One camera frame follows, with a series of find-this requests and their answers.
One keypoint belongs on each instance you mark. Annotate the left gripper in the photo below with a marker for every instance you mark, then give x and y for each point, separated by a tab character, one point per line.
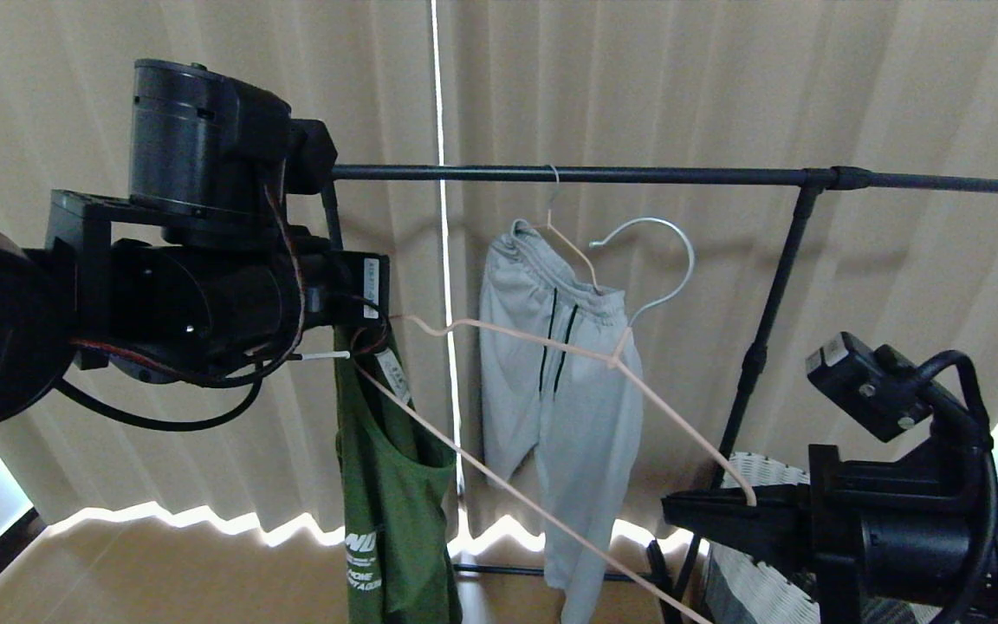
204	303

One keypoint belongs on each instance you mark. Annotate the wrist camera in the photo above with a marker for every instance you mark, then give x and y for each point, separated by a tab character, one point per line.
863	381
313	156

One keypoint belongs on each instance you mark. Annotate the green garment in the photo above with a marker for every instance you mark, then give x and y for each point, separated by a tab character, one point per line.
386	503

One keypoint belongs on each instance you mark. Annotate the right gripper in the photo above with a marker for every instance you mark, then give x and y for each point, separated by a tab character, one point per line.
915	555

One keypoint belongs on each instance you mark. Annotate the white laundry basket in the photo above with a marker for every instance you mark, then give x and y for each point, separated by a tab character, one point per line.
750	589

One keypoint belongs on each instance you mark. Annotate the pink clothes hanger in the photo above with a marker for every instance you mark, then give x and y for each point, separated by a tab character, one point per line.
551	345
564	247

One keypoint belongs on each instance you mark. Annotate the black clothes rack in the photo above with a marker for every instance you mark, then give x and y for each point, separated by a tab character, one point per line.
681	175

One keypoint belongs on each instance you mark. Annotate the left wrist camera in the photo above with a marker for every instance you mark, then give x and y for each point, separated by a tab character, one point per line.
313	156

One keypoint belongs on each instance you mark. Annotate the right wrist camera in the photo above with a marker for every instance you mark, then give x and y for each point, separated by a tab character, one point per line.
863	381

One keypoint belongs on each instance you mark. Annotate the pale grey shorts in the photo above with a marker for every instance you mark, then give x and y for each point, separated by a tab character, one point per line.
568	416

